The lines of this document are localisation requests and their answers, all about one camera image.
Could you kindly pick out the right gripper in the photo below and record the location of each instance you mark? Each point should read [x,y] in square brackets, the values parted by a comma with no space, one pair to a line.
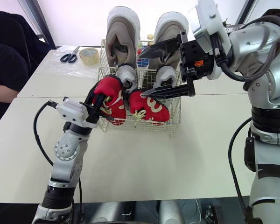
[196,60]

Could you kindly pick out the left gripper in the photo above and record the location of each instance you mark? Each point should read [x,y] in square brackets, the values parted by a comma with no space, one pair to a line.
[93,114]

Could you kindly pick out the small red shoe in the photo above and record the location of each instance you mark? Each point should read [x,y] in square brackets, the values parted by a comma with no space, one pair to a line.
[151,109]
[114,98]

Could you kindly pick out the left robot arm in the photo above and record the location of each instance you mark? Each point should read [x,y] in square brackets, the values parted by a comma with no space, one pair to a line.
[65,151]

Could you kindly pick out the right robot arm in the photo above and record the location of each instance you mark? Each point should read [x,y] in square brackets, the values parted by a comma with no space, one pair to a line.
[266,60]

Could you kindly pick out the small grey white shoe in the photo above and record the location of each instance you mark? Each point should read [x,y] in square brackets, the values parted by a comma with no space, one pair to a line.
[127,74]
[166,74]

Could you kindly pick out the roll of clear tape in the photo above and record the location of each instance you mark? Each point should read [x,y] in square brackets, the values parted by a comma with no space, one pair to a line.
[89,57]

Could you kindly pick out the large beige sneaker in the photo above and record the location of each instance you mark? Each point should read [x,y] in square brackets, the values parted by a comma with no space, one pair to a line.
[170,25]
[122,35]

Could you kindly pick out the clear plastic bag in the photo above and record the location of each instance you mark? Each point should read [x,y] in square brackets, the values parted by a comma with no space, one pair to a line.
[58,67]

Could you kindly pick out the person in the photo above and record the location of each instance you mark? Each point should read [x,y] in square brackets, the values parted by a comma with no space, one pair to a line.
[7,60]

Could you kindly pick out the robot body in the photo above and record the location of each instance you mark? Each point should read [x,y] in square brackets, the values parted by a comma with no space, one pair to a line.
[168,212]

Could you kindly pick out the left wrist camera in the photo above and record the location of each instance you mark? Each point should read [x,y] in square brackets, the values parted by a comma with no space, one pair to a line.
[71,110]

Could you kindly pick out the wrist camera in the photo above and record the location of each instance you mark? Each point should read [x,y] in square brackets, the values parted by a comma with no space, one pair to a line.
[211,21]
[71,110]

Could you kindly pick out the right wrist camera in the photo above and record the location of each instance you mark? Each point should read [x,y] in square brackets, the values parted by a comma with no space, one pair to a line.
[211,21]

